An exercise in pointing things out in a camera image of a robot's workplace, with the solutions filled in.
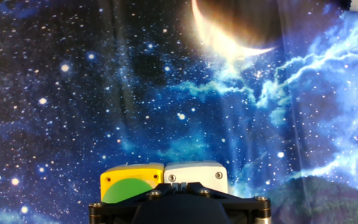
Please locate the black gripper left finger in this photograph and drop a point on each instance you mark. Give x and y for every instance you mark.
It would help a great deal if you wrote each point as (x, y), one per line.
(120, 208)

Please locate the small green button white box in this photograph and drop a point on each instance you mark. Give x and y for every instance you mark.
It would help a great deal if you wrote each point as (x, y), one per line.
(194, 174)

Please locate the starry night landscape tablecloth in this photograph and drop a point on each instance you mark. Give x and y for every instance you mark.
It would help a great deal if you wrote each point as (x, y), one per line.
(135, 93)

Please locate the green mushroom button yellow box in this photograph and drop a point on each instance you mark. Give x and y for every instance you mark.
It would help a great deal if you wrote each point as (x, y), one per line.
(129, 174)

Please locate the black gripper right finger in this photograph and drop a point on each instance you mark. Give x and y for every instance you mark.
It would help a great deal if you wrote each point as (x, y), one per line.
(244, 208)

